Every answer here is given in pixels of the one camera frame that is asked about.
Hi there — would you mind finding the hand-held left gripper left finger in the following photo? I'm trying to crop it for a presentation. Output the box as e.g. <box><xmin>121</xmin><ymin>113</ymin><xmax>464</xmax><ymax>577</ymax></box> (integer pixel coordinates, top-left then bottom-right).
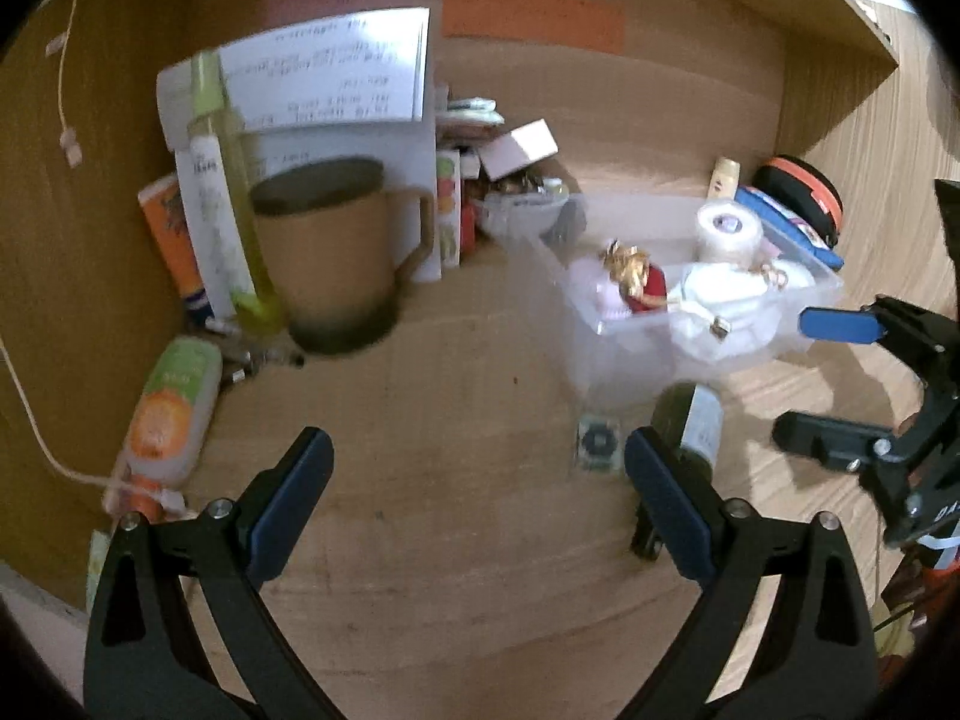
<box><xmin>84</xmin><ymin>426</ymin><xmax>335</xmax><ymax>720</ymax></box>

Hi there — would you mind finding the orange paper sheet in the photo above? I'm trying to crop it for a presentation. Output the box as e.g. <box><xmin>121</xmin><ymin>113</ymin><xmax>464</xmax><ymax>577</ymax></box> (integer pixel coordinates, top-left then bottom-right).
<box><xmin>441</xmin><ymin>0</ymin><xmax>627</xmax><ymax>55</ymax></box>

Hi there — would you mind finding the stack of small packets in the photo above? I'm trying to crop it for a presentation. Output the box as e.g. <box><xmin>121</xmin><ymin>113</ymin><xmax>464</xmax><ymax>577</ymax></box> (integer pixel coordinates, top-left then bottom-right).
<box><xmin>435</xmin><ymin>96</ymin><xmax>507</xmax><ymax>143</ymax></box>

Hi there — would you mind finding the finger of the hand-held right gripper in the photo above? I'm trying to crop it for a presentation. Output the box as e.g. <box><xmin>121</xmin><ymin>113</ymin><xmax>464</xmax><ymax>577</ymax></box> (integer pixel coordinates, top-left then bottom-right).
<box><xmin>799</xmin><ymin>296</ymin><xmax>950</xmax><ymax>362</ymax></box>
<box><xmin>772</xmin><ymin>409</ymin><xmax>912</xmax><ymax>475</ymax></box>

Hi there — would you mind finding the large white paper sheet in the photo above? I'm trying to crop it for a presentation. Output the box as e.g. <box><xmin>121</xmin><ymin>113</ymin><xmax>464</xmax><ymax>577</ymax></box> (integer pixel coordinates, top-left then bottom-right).
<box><xmin>156</xmin><ymin>60</ymin><xmax>443</xmax><ymax>284</ymax></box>

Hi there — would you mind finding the fruit print box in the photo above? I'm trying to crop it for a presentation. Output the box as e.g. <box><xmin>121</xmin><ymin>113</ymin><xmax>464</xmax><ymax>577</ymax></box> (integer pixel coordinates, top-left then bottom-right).
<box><xmin>435</xmin><ymin>148</ymin><xmax>463</xmax><ymax>269</ymax></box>

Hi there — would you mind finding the brown mug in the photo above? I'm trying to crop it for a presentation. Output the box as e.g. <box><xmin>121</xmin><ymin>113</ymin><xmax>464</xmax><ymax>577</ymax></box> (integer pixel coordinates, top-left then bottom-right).
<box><xmin>250</xmin><ymin>156</ymin><xmax>436</xmax><ymax>355</ymax></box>

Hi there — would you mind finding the blue patchwork pouch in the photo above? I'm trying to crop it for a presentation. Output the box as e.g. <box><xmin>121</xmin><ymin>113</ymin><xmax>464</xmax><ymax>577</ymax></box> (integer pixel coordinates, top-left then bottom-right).
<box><xmin>733</xmin><ymin>186</ymin><xmax>845</xmax><ymax>275</ymax></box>

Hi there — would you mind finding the orange and green tube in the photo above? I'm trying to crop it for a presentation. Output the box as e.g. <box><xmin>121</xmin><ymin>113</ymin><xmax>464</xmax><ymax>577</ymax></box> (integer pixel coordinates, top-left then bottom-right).
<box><xmin>112</xmin><ymin>337</ymin><xmax>224</xmax><ymax>515</ymax></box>

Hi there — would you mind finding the wooden desktop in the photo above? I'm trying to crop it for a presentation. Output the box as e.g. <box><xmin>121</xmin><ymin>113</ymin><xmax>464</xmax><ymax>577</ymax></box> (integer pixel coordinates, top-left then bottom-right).
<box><xmin>75</xmin><ymin>240</ymin><xmax>960</xmax><ymax>720</ymax></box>

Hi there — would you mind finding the small white cardboard box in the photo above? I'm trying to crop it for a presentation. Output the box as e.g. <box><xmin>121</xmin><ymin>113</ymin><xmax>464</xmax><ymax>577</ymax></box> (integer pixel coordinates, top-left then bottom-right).
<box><xmin>478</xmin><ymin>120</ymin><xmax>560</xmax><ymax>181</ymax></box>

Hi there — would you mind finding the small black packet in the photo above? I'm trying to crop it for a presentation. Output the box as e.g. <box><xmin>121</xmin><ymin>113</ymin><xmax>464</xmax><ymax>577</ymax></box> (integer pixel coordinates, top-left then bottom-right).
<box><xmin>574</xmin><ymin>414</ymin><xmax>623</xmax><ymax>475</ymax></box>

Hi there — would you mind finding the white drawstring pouch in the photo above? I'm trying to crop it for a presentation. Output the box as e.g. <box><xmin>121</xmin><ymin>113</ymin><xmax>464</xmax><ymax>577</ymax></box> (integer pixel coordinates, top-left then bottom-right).
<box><xmin>670</xmin><ymin>259</ymin><xmax>818</xmax><ymax>355</ymax></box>

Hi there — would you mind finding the beige tape roll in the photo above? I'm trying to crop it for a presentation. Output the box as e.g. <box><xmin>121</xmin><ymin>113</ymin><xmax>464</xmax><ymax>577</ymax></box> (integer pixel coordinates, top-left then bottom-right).
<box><xmin>694</xmin><ymin>201</ymin><xmax>766</xmax><ymax>265</ymax></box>

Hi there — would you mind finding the clear plastic storage box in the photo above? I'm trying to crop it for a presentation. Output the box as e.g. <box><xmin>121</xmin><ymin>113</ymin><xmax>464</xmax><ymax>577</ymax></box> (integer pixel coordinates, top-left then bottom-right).
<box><xmin>480</xmin><ymin>191</ymin><xmax>845</xmax><ymax>400</ymax></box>

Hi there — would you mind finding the beige cable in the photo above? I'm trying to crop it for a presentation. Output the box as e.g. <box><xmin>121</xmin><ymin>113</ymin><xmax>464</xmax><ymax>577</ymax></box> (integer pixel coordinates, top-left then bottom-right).
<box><xmin>0</xmin><ymin>337</ymin><xmax>128</xmax><ymax>492</ymax></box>

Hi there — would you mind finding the cream tube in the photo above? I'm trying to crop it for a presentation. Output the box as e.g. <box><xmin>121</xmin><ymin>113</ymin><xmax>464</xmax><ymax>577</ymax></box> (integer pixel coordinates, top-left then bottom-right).
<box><xmin>707</xmin><ymin>157</ymin><xmax>742</xmax><ymax>203</ymax></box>

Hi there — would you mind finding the yellow green clear bottle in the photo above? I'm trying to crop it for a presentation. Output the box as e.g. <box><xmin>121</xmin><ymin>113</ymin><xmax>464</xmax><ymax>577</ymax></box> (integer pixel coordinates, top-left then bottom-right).
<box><xmin>187</xmin><ymin>51</ymin><xmax>284</xmax><ymax>335</ymax></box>

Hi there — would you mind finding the white hanging cord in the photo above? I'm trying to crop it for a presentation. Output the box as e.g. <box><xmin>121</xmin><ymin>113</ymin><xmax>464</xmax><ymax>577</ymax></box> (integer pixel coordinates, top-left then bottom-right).
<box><xmin>45</xmin><ymin>0</ymin><xmax>95</xmax><ymax>167</ymax></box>

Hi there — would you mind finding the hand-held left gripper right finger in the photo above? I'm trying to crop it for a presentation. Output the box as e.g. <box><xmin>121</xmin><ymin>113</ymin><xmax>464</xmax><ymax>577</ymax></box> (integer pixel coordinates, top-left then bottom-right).
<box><xmin>624</xmin><ymin>426</ymin><xmax>878</xmax><ymax>720</ymax></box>

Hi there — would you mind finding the black and orange zip case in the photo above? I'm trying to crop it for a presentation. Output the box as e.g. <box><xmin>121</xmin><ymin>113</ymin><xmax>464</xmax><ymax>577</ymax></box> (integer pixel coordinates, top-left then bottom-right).
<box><xmin>752</xmin><ymin>155</ymin><xmax>845</xmax><ymax>250</ymax></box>

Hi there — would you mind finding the pile of metal trinkets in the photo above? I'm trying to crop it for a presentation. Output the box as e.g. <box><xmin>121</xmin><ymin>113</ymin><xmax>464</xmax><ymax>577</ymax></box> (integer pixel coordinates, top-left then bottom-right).
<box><xmin>484</xmin><ymin>172</ymin><xmax>571</xmax><ymax>205</ymax></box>

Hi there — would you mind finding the dark green bottle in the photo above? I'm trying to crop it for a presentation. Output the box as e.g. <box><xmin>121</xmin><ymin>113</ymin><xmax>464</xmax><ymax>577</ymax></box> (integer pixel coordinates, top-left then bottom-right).
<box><xmin>631</xmin><ymin>382</ymin><xmax>725</xmax><ymax>560</ymax></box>

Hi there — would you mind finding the orange carton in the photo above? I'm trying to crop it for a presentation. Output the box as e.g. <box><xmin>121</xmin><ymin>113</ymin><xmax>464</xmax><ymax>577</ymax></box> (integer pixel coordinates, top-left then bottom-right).
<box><xmin>137</xmin><ymin>174</ymin><xmax>215</xmax><ymax>320</ymax></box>

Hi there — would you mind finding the red pouch with gold ribbon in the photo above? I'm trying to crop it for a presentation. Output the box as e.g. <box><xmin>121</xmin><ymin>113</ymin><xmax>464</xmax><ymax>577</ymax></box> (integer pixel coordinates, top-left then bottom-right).
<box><xmin>604</xmin><ymin>240</ymin><xmax>670</xmax><ymax>314</ymax></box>

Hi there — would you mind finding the white labelled tube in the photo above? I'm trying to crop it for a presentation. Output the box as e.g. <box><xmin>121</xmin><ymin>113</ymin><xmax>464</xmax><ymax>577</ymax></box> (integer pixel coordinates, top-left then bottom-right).
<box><xmin>176</xmin><ymin>131</ymin><xmax>248</xmax><ymax>320</ymax></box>

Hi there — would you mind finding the white handwritten paper note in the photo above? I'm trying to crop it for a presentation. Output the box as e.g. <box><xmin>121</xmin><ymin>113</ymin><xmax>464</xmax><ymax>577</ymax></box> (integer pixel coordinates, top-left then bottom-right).
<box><xmin>217</xmin><ymin>7</ymin><xmax>431</xmax><ymax>125</ymax></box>

